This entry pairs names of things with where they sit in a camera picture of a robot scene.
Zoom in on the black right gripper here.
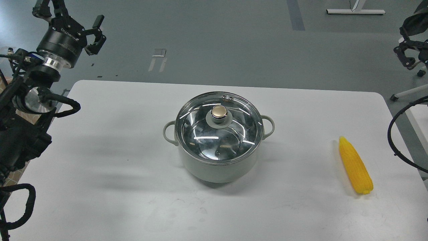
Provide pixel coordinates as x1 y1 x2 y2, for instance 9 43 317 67
393 3 428 70

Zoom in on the grey cooking pot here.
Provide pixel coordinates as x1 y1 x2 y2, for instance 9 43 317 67
163 117 275 183

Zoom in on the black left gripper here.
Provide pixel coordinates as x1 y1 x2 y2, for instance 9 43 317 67
32 0 106 69

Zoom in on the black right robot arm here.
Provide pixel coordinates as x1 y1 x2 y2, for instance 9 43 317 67
387 0 428 173

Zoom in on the white office chair base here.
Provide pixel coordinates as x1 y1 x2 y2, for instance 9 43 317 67
390 67 428 102

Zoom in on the white desk foot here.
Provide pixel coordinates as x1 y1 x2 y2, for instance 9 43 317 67
326 0 386 15

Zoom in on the glass pot lid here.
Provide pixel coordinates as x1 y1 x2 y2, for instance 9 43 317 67
173 91 273 165

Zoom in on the yellow corn cob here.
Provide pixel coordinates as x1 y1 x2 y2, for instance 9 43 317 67
338 136 373 195

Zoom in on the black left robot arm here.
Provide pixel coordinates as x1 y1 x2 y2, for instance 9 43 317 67
0 0 106 241

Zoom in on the brown checked cloth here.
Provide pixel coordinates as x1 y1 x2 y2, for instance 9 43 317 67
0 77 32 187

